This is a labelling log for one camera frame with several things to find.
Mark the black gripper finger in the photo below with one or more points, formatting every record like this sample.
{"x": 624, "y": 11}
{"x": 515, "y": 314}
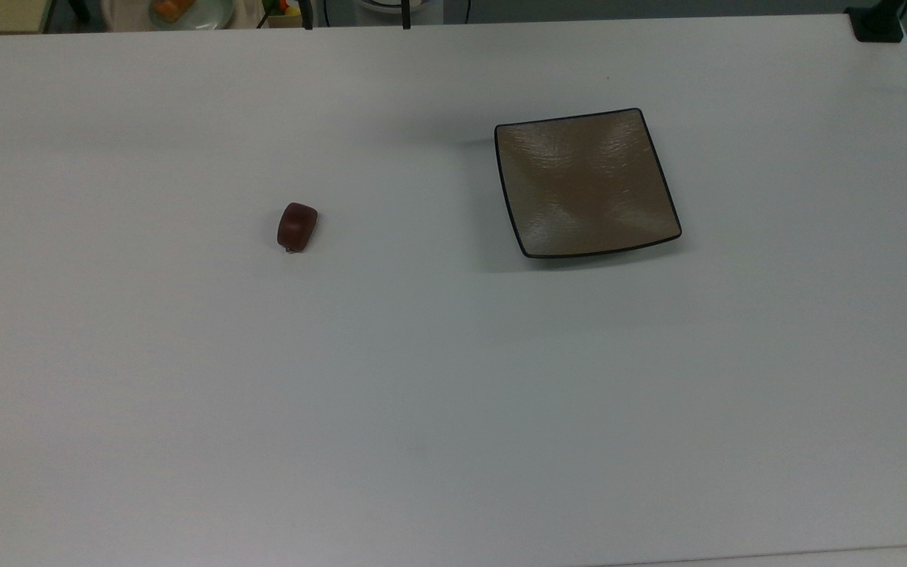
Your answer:
{"x": 308, "y": 13}
{"x": 405, "y": 13}

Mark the box with colourful fruit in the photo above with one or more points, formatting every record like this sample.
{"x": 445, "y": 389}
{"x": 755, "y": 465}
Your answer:
{"x": 286, "y": 14}

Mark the orange food piece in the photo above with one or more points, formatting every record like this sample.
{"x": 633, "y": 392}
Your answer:
{"x": 172, "y": 9}

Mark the white round base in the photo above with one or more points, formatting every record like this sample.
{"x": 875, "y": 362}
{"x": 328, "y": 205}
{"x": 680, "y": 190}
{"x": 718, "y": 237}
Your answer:
{"x": 379, "y": 6}

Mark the pale green round plate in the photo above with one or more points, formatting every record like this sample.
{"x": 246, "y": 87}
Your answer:
{"x": 209, "y": 14}

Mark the black table clamp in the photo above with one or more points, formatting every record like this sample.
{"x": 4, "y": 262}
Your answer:
{"x": 875, "y": 24}

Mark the small dark red round food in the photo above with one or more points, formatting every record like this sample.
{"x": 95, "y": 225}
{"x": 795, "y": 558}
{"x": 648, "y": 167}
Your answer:
{"x": 296, "y": 226}

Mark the square brown ceramic plate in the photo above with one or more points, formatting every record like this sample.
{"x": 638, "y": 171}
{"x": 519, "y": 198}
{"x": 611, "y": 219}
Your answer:
{"x": 587, "y": 185}

